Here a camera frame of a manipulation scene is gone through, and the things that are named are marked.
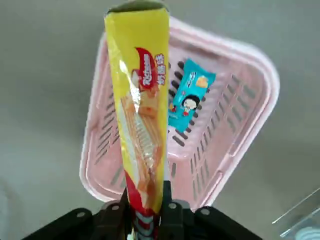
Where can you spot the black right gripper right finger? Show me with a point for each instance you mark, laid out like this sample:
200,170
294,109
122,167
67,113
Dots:
187,225

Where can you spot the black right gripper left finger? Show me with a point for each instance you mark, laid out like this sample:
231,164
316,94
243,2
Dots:
100,225

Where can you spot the yellow wafer snack packet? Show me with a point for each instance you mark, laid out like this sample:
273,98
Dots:
140,100

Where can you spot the teal cartoon biscuit packet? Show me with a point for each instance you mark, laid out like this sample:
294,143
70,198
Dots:
190,100

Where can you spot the pink plastic slotted basket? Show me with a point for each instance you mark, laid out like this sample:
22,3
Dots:
237,105

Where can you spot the clear acrylic bottle shelf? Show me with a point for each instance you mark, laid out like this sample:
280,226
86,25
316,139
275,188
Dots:
307,220

